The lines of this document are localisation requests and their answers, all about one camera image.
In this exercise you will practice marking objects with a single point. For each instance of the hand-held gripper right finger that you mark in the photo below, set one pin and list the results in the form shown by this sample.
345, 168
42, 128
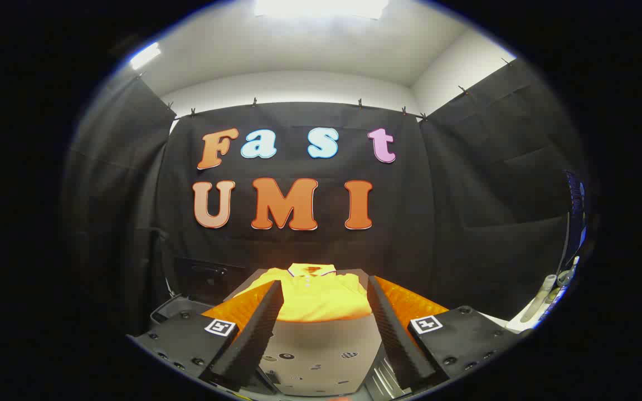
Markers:
393, 334

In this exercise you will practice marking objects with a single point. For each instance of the large ceiling light panel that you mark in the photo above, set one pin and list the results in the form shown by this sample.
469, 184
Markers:
321, 8

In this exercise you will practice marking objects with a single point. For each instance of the yellow polo shirt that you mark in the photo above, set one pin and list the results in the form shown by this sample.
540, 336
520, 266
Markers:
321, 295

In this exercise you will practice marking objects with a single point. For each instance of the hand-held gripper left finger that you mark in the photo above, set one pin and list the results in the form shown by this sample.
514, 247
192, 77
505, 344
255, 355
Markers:
254, 328

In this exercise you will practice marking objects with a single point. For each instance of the translucent plastic bottle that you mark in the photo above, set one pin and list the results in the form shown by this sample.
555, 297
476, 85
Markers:
566, 274
538, 298

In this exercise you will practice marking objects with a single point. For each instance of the black backdrop cloth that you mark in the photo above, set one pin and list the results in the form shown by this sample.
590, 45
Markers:
438, 223

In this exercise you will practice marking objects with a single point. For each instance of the small ceiling light panel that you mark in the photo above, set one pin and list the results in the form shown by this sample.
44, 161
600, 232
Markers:
145, 55

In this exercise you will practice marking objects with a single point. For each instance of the dark washing machine lid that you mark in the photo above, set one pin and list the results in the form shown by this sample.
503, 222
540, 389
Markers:
209, 278

